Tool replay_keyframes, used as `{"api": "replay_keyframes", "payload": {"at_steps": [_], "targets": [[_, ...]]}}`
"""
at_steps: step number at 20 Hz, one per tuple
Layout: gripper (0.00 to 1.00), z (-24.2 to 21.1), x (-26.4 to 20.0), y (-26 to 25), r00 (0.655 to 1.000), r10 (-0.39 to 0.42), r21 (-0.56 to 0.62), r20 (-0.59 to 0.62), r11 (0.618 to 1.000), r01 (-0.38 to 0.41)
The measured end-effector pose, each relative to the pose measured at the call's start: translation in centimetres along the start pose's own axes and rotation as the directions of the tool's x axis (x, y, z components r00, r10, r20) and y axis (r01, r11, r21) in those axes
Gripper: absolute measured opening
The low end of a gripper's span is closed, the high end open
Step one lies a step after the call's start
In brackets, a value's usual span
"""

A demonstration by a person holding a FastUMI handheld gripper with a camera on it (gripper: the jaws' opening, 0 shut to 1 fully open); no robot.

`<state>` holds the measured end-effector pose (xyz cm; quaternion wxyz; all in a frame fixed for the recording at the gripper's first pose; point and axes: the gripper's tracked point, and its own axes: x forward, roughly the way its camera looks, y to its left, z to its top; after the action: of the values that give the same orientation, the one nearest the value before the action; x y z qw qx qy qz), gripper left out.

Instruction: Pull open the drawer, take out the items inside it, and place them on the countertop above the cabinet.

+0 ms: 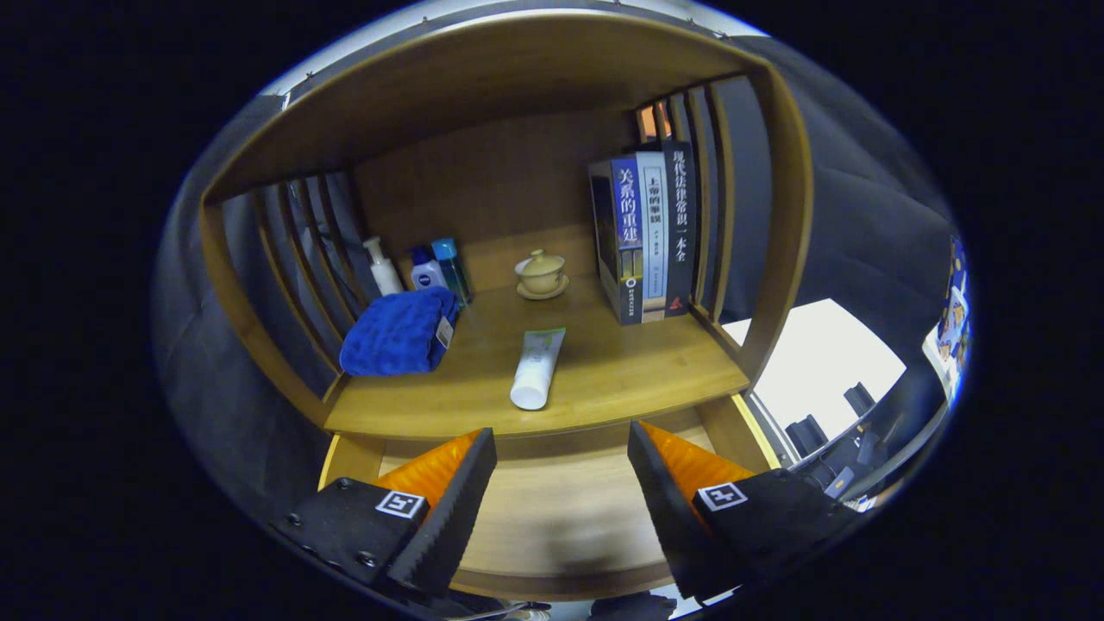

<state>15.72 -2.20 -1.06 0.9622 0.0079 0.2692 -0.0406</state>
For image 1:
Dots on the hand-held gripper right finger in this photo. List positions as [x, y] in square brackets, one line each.
[677, 513]

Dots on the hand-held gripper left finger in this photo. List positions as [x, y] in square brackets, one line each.
[444, 513]

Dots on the wooden drawer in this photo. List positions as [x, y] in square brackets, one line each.
[561, 509]

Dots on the white green tube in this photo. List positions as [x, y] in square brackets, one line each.
[535, 371]

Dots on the wooden countertop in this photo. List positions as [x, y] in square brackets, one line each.
[621, 371]

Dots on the wooden cabinet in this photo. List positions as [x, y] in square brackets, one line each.
[483, 78]

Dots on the dark floor equipment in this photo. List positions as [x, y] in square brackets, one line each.
[841, 479]

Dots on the blue folded towel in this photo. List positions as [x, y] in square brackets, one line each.
[397, 332]

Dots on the white bottle with blue cap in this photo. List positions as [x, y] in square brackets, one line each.
[427, 274]

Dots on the white pump bottle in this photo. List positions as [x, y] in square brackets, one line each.
[385, 276]

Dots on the teal bottle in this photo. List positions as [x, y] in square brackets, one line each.
[448, 259]

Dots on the lidded ceramic teacup with saucer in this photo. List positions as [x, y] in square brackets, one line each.
[542, 274]

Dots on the pale-spine book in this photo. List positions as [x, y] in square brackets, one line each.
[655, 241]

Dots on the blue-spine book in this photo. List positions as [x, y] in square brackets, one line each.
[627, 224]

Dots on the black-spine book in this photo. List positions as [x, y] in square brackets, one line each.
[681, 216]

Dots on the patterned paper cup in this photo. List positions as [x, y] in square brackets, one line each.
[951, 328]

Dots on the black backdrop cloth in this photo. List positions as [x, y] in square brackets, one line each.
[862, 233]

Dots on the blue dotted gift bag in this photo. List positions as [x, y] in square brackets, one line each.
[959, 267]

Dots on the white wall shelf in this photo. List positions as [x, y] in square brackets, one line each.
[936, 362]

